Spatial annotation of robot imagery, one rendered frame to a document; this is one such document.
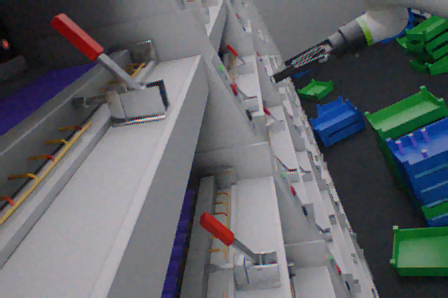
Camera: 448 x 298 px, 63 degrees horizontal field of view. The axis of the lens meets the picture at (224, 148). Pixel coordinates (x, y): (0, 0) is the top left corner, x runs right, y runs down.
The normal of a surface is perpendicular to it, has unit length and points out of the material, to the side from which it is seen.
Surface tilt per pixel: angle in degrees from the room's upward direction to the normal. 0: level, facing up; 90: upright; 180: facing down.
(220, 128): 90
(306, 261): 90
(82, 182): 19
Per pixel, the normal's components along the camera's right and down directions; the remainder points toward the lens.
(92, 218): -0.18, -0.87
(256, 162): -0.04, 0.46
